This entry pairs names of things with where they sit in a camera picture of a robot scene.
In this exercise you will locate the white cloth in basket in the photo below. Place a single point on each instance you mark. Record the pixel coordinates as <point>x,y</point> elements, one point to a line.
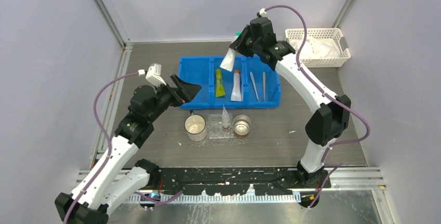
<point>319,48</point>

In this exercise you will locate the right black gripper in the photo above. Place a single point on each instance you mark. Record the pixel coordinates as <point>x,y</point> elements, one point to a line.
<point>238,45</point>

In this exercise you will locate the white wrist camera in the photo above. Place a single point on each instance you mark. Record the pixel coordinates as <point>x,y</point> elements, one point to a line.
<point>153,75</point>
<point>262,13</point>

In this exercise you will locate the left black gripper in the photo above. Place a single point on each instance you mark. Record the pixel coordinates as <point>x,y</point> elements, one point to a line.
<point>186,91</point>

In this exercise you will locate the white-inside mug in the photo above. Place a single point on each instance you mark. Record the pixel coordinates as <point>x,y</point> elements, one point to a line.
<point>196,127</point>

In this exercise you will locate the clear acrylic toothbrush holder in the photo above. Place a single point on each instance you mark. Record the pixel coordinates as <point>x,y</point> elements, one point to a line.
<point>216,129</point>

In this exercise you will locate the white toothpaste tube teal cap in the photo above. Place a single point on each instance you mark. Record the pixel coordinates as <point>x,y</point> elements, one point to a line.
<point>229,60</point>

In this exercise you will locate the green toothpaste tube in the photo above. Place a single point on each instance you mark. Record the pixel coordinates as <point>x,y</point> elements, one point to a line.
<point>219,91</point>

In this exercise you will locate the white plastic basket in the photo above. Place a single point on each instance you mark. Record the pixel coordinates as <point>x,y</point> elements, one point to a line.
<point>295,37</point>

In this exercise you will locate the steel cup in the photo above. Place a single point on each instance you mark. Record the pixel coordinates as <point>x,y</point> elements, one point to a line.
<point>242,125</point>

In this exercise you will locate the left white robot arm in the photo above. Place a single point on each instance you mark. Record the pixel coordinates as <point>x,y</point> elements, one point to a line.
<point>99,194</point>

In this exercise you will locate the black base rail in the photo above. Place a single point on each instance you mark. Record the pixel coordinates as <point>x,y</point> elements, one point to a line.
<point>229,181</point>

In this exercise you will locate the blue three-compartment bin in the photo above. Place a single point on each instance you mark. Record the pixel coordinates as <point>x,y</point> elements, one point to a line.
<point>201,70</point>

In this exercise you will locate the white toothpaste tube orange cap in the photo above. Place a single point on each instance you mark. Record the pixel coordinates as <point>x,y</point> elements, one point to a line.
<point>237,94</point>

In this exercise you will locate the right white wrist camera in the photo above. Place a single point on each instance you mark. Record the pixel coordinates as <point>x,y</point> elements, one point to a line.
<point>262,13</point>

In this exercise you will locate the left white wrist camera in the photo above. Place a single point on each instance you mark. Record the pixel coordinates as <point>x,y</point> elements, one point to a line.
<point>153,75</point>

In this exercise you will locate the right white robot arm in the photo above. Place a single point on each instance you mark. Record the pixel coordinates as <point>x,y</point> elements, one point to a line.
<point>330,112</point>

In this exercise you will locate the aluminium frame extrusion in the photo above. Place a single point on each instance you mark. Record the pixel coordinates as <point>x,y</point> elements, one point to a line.
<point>341,179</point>

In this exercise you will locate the white toothpaste tube red cap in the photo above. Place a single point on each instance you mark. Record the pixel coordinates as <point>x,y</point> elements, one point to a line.
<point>225,119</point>

